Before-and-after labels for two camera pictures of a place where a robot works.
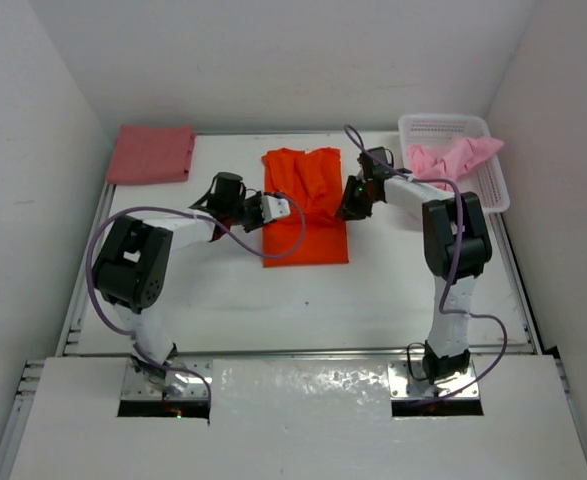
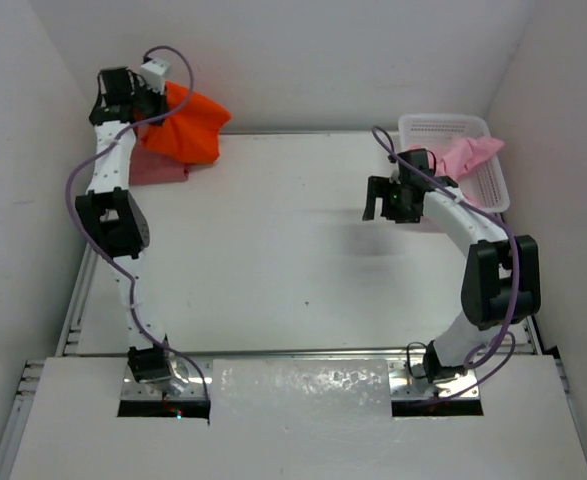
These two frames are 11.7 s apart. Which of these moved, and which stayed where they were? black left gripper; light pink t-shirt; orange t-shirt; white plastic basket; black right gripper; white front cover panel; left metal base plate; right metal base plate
Moved: black right gripper; orange t-shirt; black left gripper
Stayed: right metal base plate; white plastic basket; light pink t-shirt; left metal base plate; white front cover panel
